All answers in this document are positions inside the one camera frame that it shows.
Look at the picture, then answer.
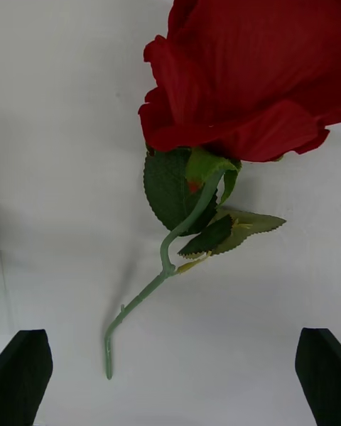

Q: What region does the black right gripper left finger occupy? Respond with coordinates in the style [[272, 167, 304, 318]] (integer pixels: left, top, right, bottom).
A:
[[0, 329, 54, 426]]

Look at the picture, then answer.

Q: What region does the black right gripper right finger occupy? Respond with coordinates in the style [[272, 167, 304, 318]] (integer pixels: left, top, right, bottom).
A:
[[295, 327, 341, 426]]

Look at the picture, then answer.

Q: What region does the red rose green stem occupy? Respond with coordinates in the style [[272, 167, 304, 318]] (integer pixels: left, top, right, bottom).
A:
[[103, 0, 341, 381]]

